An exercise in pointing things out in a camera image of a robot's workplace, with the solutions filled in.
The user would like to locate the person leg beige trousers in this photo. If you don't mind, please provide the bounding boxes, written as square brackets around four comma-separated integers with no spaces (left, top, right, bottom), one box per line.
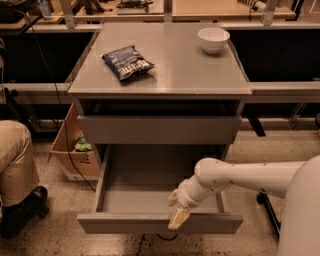
[0,120,39,207]

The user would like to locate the white bowl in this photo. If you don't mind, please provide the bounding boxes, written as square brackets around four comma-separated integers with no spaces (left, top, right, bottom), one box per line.
[198,28,230,53]

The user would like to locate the wooden workbench background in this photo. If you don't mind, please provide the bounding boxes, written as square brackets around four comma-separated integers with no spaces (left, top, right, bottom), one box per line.
[0,0,320,34]

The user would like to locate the blue chip bag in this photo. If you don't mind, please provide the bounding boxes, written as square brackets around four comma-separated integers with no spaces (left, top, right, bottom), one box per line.
[102,45,155,81]

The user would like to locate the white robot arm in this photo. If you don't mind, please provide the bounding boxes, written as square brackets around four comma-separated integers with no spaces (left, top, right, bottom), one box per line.
[168,156,320,256]

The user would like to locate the black cable on floor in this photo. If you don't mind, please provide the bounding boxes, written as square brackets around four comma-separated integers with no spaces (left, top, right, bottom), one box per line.
[19,9,179,256]

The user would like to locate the grey drawer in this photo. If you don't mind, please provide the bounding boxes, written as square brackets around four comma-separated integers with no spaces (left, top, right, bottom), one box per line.
[78,115,241,144]
[76,143,244,235]

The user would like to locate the green object in box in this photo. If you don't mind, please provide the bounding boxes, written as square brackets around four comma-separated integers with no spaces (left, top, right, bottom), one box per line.
[74,138,92,152]

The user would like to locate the grey drawer cabinet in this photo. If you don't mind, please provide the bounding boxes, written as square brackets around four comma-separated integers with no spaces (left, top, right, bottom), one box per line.
[69,23,251,158]

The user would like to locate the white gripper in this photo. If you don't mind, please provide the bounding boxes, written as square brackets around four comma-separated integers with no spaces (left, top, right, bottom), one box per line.
[168,178,214,230]

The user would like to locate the black chair base leg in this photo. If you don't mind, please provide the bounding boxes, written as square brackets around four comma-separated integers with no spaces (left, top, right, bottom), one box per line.
[256,193,281,239]

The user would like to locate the cardboard box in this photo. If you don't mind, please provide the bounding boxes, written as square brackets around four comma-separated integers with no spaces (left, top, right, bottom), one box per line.
[50,104,100,181]

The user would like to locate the black shoe left person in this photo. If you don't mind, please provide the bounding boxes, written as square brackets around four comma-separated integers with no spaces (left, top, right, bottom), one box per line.
[0,186,49,239]

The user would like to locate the grey top drawer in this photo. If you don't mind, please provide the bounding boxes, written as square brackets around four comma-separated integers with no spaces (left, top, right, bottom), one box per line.
[78,115,241,144]

